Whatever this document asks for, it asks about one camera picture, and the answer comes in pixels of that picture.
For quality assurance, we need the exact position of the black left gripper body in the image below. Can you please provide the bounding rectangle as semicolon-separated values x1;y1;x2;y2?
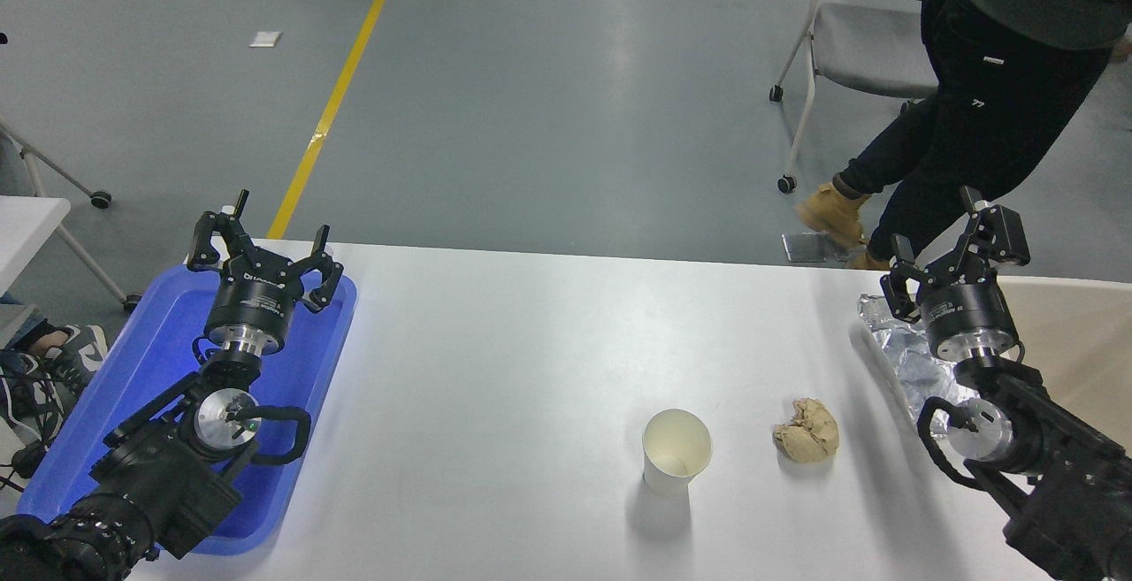
205;264;307;340

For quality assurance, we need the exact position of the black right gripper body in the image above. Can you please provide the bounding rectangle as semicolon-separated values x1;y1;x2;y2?
918;277;1020;350

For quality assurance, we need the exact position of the white paper cup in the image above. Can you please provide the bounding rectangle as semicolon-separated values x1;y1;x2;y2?
642;409;714;498

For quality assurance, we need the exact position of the silver foil tray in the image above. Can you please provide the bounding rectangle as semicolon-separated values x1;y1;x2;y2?
851;294;978;437

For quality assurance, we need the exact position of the large pale bin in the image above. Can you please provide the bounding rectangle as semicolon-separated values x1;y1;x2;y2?
998;275;1132;451

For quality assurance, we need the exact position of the blue plastic tray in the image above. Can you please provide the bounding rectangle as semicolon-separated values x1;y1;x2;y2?
16;264;359;557

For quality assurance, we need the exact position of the person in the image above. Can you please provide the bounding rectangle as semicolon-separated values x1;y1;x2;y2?
796;0;1132;271
0;294;110;405

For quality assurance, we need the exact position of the crumpled tan paper ball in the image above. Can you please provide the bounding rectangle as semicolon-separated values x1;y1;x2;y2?
772;398;839;464

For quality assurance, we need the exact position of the white table with caster legs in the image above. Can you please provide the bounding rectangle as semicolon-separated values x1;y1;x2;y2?
0;121;142;314

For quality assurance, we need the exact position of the grey chair on casters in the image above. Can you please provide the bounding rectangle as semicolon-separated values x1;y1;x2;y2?
769;0;945;195

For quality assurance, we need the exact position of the black cable bundle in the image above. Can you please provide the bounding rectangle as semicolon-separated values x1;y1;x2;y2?
0;360;56;492

